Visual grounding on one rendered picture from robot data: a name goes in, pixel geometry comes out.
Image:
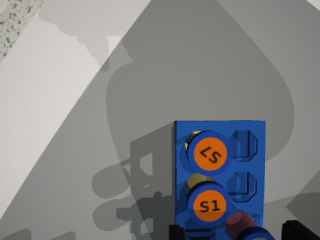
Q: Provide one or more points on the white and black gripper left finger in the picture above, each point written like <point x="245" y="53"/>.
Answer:
<point x="176" y="233"/>

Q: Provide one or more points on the blue tube rack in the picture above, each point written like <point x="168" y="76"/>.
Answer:
<point x="248" y="160"/>

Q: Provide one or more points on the grey flat mat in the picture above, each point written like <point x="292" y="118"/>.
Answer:
<point x="109" y="171"/>

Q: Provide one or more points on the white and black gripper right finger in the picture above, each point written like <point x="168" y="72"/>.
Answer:
<point x="294" y="230"/>

